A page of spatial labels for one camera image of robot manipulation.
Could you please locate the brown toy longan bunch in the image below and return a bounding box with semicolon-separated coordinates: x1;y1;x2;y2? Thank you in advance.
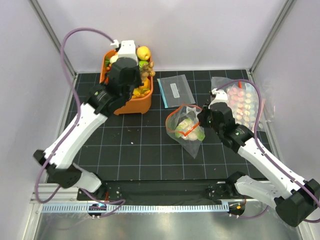
139;60;156;82

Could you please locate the toy cauliflower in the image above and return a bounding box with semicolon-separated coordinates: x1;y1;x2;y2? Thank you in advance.
174;118;205;141

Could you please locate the orange zipper clear bag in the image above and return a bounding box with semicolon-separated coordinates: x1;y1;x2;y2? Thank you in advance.
165;104;205;159

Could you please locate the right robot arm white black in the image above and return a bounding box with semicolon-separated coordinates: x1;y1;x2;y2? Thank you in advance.
197;102;320;227

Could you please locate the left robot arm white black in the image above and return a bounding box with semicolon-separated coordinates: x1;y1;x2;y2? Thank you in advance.
33;57;142;200

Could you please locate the polka dot zip bag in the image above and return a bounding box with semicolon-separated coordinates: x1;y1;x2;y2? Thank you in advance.
226;87;259;131

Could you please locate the clear crumpled plastic bag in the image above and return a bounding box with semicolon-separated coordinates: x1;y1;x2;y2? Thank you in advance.
210;76;276;122

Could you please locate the blue zipper clear bag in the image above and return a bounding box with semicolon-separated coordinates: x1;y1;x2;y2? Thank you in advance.
157;74;196;109

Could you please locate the orange plastic basket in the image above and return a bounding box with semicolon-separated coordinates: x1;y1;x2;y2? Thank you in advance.
99;49;155;115

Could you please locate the yellow toy pear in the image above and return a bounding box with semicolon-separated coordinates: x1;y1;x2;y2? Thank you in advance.
136;46;151;61

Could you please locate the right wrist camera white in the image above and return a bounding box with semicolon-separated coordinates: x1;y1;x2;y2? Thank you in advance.
209;88;228;106

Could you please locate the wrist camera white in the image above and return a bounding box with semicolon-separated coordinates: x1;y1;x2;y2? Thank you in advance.
209;88;228;106
110;39;138;62

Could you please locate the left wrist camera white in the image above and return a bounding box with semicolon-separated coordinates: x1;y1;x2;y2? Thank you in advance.
110;39;138;62

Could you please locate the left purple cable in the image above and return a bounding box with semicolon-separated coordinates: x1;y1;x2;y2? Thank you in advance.
34;27;126;218

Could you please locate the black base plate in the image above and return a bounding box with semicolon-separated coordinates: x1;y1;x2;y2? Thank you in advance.
76;179;256;207

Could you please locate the left aluminium frame post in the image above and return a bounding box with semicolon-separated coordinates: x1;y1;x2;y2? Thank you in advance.
28;0;77;78

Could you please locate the aluminium frame post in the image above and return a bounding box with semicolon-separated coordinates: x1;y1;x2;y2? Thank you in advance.
28;0;77;78
249;0;297;75

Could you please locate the right aluminium frame post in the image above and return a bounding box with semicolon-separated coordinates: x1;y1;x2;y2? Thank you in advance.
249;0;297;75

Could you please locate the aluminium frame rail front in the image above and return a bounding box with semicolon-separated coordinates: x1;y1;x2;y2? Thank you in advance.
29;182;305;213

